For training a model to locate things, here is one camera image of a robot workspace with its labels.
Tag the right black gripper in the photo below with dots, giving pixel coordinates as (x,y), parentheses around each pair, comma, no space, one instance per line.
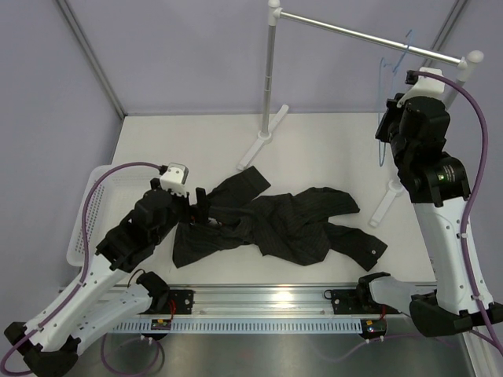
(394,111)

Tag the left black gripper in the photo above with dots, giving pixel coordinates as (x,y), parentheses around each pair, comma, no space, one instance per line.
(191,213)

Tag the blue wire hanger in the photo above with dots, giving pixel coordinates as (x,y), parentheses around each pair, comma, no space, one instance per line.
(380,98)

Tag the black pinstripe shirt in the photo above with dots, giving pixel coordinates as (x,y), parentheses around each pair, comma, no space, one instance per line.
(295,228)

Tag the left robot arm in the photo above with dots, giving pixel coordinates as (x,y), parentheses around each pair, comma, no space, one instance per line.
(52,342)

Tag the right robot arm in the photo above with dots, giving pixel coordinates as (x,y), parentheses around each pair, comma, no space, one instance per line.
(438,188)

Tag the metal clothes rack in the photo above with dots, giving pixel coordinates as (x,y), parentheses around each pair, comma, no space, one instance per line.
(465,65)

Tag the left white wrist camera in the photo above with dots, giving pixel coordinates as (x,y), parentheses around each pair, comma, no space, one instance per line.
(173,178)

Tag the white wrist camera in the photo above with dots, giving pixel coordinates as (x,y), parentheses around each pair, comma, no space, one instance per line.
(173,178)
(421,86)

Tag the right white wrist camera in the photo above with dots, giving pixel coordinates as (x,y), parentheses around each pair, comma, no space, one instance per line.
(421,86)

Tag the left black mount plate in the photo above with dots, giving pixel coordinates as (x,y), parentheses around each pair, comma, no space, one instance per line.
(180,300)

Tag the black mount plate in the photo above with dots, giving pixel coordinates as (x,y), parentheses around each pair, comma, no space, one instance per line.
(180,300)
(346,301)

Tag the aluminium rail base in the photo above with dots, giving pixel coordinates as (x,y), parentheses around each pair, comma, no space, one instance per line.
(211,302)

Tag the white slotted cable duct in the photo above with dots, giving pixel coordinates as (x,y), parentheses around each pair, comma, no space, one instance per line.
(257,326)

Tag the right black mount plate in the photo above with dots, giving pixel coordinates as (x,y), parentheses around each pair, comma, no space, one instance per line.
(346,301)

